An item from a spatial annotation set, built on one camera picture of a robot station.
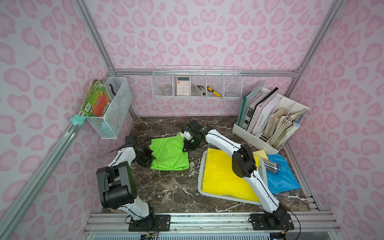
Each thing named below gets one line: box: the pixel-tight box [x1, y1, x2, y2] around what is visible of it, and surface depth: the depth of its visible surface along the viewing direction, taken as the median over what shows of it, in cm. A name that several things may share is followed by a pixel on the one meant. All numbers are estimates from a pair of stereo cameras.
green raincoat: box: [149, 132, 190, 171], surface depth 94 cm
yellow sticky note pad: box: [252, 149, 269, 160], surface depth 98 cm
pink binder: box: [247, 88, 279, 133], surface depth 90 cm
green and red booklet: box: [80, 79, 113, 117], surface depth 73 cm
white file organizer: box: [232, 87, 311, 153], surface depth 95 cm
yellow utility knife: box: [207, 86, 222, 97], surface depth 100 cm
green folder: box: [237, 80, 265, 128], surface depth 92 cm
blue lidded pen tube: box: [263, 159, 281, 175], surface depth 87 cm
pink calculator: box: [176, 76, 191, 96], surface depth 97 cm
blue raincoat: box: [266, 154, 302, 194], surface depth 87 cm
